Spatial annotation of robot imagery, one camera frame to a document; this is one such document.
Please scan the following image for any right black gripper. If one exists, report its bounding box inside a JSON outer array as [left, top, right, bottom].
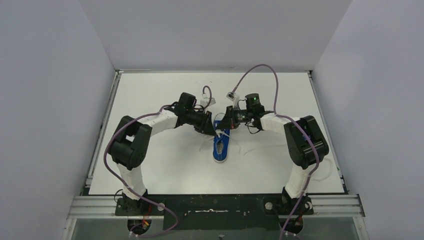
[[217, 105, 253, 130]]

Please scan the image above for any blue sneaker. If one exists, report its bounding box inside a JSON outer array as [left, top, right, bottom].
[[212, 113, 231, 163]]

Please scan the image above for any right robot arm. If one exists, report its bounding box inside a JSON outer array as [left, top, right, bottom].
[[216, 92, 330, 214]]

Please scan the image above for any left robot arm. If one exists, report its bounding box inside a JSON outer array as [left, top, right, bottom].
[[103, 92, 216, 214]]

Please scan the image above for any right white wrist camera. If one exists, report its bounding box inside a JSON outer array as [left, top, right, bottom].
[[226, 92, 240, 109]]

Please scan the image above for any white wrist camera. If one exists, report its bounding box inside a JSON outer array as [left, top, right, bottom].
[[199, 97, 216, 108], [226, 92, 240, 109]]

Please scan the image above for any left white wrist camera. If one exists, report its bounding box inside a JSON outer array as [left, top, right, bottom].
[[199, 97, 216, 108]]

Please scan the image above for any aluminium frame rail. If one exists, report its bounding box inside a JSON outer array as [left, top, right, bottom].
[[68, 194, 365, 219]]

